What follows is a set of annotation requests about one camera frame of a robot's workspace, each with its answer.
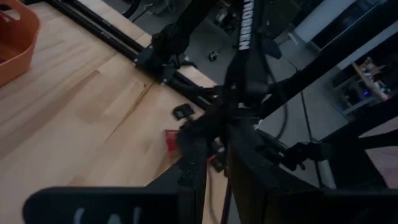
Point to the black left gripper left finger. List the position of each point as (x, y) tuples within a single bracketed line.
[(109, 205)]

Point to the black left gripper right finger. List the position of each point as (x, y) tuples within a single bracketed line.
[(295, 205)]

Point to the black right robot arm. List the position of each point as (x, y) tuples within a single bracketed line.
[(247, 31)]

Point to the small red flat object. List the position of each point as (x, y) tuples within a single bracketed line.
[(171, 140)]

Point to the small black flat object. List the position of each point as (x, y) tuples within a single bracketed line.
[(183, 112)]

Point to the cluttered wooden desk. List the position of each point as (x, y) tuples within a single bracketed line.
[(371, 79)]

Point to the orange plastic basket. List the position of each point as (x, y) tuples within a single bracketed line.
[(17, 46)]

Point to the black diagonal frame bar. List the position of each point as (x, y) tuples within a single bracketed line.
[(326, 56)]

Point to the black frame post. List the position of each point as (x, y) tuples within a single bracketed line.
[(168, 46)]

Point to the black table edge rail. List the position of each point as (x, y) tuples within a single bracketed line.
[(102, 29)]

